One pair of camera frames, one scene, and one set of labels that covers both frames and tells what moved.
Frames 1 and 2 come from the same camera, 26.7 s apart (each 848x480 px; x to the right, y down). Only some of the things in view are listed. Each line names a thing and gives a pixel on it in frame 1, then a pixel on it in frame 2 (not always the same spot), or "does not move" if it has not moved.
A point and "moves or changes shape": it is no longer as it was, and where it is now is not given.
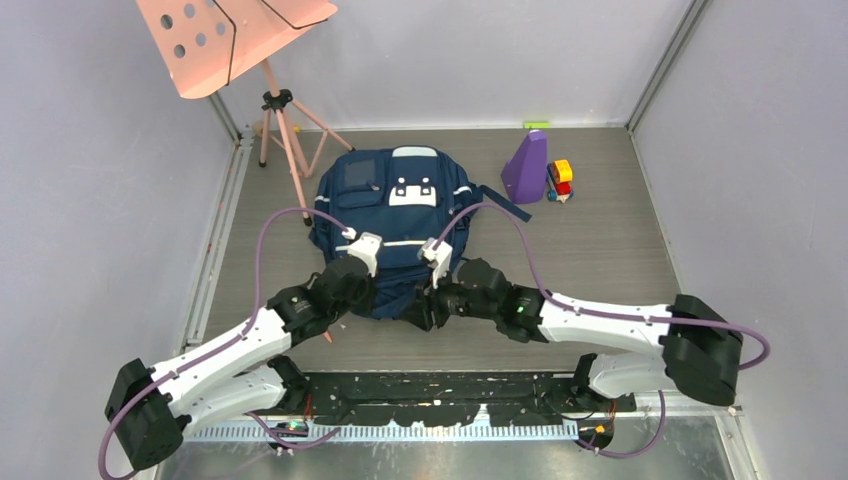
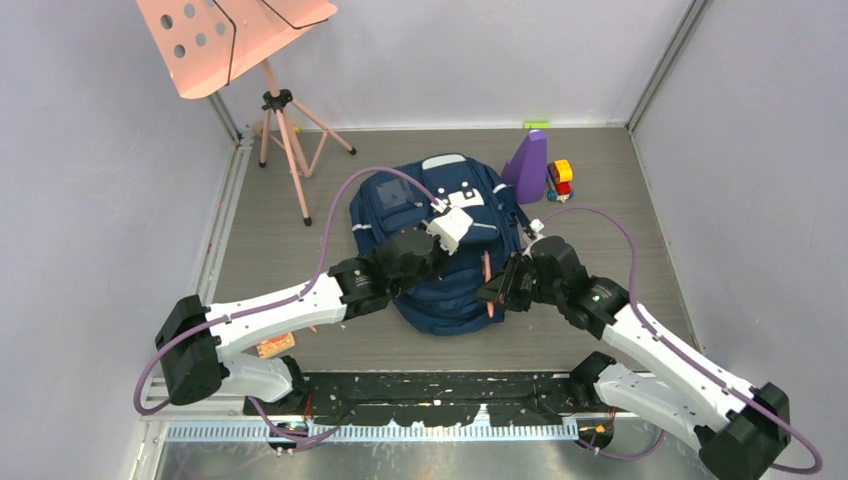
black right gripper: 420,310 → 502,290
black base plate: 429,398 does not move
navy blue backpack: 402,196 moves or changes shape
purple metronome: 525,173 does not move
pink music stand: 206,44 does not move
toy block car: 559,175 does not move
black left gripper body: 361,300 → 430,270
